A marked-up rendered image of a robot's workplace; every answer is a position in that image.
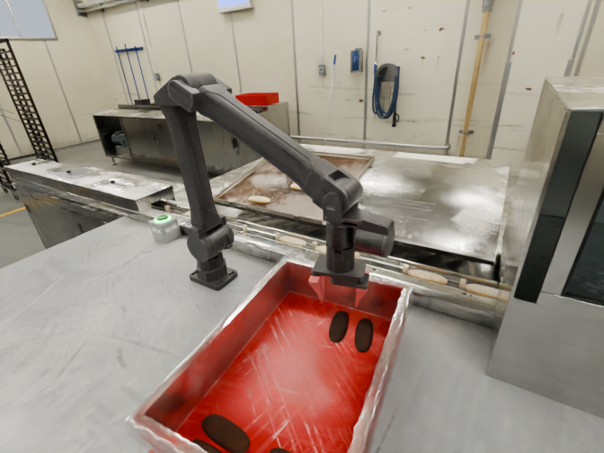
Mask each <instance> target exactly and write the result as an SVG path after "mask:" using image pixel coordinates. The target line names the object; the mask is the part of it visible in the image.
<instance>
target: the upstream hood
mask: <svg viewBox="0 0 604 453"><path fill-rule="evenodd" d="M5 169H6V170H7V171H8V173H9V174H10V176H12V177H15V178H19V179H23V180H25V181H29V182H35V183H37V184H41V185H44V186H48V187H50V188H54V189H57V190H61V191H66V192H69V193H73V194H75V195H79V196H82V197H86V198H88V199H92V200H98V201H100V202H104V203H107V204H111V205H113V206H117V207H120V208H124V209H129V210H132V211H136V212H138V213H140V212H143V211H145V210H147V209H151V208H152V206H151V203H153V202H156V201H158V200H161V199H166V201H168V200H174V201H176V200H175V197H174V193H173V186H172V185H168V184H163V183H159V182H150V181H146V180H141V179H137V178H132V177H128V176H123V175H118V174H114V173H106V172H102V171H97V170H93V169H88V168H83V167H79V166H74V165H70V164H61V163H57V162H52V161H49V160H44V159H36V160H31V161H28V162H24V163H19V164H12V165H8V166H6V167H5Z"/></svg>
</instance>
